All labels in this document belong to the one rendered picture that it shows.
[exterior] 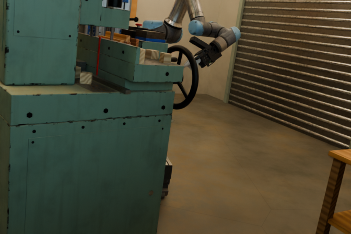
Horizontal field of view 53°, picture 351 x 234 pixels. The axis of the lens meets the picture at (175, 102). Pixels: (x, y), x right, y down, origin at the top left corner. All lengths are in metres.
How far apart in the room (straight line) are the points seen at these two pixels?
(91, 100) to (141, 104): 0.19
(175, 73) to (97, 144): 0.37
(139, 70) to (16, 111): 0.39
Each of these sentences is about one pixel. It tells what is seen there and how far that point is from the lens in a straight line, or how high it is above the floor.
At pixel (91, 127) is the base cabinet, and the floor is 0.69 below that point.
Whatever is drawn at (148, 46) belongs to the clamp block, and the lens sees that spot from 1.46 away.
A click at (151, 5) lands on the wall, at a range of 5.12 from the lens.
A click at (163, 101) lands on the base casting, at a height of 0.76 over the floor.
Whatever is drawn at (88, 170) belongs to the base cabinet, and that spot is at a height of 0.54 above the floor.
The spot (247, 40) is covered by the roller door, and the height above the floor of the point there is 0.95.
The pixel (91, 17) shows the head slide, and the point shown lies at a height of 1.03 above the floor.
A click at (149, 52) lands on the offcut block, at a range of 1.37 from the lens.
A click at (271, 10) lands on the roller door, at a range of 4.85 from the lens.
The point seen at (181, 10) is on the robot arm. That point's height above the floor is 1.13.
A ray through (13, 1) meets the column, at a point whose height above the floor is 1.05.
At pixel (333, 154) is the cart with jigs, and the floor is 0.52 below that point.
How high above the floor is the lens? 1.04
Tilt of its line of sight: 12 degrees down
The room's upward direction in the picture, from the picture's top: 8 degrees clockwise
